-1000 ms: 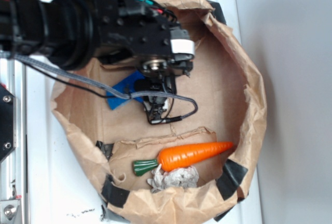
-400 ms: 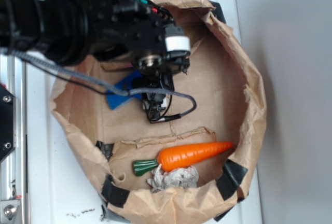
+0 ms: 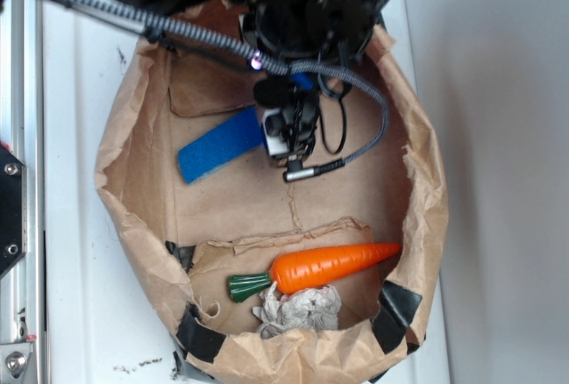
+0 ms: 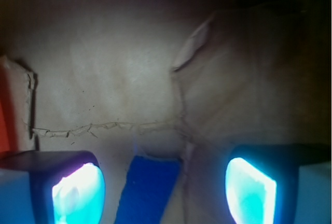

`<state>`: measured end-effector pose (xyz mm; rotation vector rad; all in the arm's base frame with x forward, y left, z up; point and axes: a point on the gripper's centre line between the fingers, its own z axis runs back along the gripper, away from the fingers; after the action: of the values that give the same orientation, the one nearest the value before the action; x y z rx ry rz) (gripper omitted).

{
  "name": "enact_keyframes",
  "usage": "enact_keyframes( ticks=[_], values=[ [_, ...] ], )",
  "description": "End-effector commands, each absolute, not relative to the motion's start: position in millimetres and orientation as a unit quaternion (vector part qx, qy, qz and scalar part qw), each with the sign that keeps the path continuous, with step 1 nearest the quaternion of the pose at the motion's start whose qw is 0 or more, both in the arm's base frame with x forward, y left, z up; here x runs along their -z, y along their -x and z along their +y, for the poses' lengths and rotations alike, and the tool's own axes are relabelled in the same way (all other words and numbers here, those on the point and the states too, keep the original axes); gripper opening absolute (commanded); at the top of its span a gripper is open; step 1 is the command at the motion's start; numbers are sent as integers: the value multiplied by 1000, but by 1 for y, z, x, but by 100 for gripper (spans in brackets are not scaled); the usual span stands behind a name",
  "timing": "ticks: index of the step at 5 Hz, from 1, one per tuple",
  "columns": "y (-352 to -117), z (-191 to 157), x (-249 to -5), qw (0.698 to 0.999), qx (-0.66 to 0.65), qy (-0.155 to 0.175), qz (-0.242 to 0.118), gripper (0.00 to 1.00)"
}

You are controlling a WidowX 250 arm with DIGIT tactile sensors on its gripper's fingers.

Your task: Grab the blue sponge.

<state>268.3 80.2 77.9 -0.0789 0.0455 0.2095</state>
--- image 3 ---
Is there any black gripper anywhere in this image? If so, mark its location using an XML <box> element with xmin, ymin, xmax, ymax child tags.
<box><xmin>242</xmin><ymin>0</ymin><xmax>389</xmax><ymax>64</ymax></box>

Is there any braided grey cable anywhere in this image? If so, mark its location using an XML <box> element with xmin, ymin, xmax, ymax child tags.
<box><xmin>17</xmin><ymin>0</ymin><xmax>391</xmax><ymax>184</ymax></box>

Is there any blue sponge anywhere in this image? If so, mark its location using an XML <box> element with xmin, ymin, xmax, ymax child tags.
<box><xmin>178</xmin><ymin>108</ymin><xmax>263</xmax><ymax>184</ymax></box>

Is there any crumpled white paper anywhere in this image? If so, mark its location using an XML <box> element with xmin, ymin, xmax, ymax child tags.
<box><xmin>252</xmin><ymin>283</ymin><xmax>342</xmax><ymax>339</ymax></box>

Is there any aluminium frame rail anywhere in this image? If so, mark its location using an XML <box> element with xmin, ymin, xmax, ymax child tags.
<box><xmin>1</xmin><ymin>0</ymin><xmax>46</xmax><ymax>383</ymax></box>

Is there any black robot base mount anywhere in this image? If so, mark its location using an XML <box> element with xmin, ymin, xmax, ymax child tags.
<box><xmin>0</xmin><ymin>142</ymin><xmax>26</xmax><ymax>278</ymax></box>

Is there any orange plastic carrot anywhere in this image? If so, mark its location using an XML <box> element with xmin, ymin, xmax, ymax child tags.
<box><xmin>228</xmin><ymin>243</ymin><xmax>402</xmax><ymax>302</ymax></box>

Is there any wrist camera with usb plug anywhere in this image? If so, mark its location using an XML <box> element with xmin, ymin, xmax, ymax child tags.
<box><xmin>253</xmin><ymin>74</ymin><xmax>320</xmax><ymax>167</ymax></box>

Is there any brown paper bag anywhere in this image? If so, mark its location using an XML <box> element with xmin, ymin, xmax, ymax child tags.
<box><xmin>95</xmin><ymin>28</ymin><xmax>448</xmax><ymax>383</ymax></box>

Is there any black tape piece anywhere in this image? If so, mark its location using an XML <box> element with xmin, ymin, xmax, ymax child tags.
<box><xmin>176</xmin><ymin>302</ymin><xmax>227</xmax><ymax>363</ymax></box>
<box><xmin>372</xmin><ymin>281</ymin><xmax>422</xmax><ymax>354</ymax></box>
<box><xmin>165</xmin><ymin>241</ymin><xmax>196</xmax><ymax>273</ymax></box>

